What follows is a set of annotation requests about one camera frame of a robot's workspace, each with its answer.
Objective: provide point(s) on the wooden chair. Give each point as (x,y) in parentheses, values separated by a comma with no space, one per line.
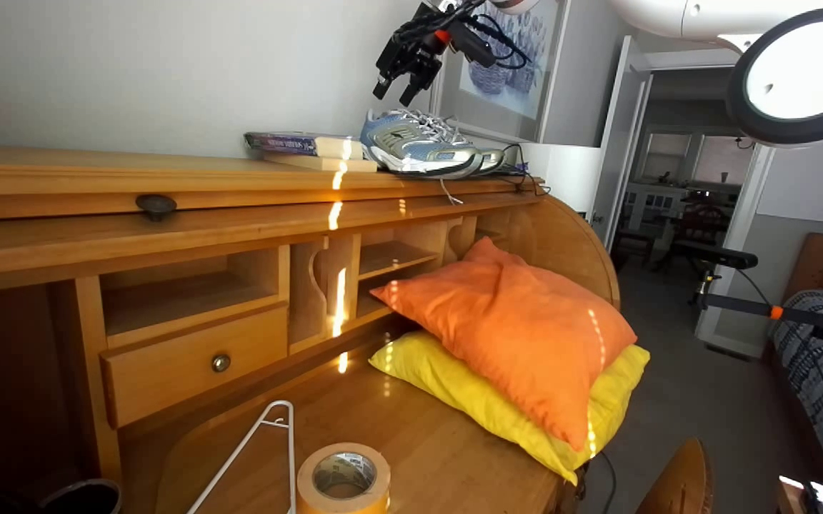
(678,485)

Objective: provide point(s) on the white door frame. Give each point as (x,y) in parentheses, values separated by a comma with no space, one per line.
(744,247)

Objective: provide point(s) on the whiteboard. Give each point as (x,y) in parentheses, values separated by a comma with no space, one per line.
(822,186)

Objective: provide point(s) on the orange pillow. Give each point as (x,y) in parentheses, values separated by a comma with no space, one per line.
(515,344)

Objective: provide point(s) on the dark cluttered workbench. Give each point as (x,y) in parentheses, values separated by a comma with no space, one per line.
(678,203)

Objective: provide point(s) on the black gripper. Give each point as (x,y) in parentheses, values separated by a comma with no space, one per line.
(416,49)

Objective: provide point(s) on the tan tape roll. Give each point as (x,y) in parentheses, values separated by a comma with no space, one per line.
(311,480)

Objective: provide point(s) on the wooden roll-top desk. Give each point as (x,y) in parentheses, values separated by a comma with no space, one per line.
(241,218)

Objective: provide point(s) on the framed blue flower picture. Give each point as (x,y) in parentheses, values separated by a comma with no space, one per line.
(545,96)

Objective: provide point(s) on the black camera boom orange joints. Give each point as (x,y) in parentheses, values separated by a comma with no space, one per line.
(717,254)

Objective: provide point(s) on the black round container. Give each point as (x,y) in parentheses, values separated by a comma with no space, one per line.
(79,498)

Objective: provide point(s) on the blue white running shoe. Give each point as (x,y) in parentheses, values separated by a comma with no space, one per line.
(501,161)
(412,144)

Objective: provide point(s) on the yellow pillow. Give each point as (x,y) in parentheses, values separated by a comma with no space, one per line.
(451,381)

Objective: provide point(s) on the wooden desk drawer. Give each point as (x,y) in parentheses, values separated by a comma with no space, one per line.
(172,366)

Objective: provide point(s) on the white orange device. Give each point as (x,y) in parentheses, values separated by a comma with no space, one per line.
(812,498)

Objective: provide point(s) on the round metal drawer knob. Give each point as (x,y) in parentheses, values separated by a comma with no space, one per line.
(221,364)

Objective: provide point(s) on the pale thin book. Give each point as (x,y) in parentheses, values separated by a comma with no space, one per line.
(345,163)

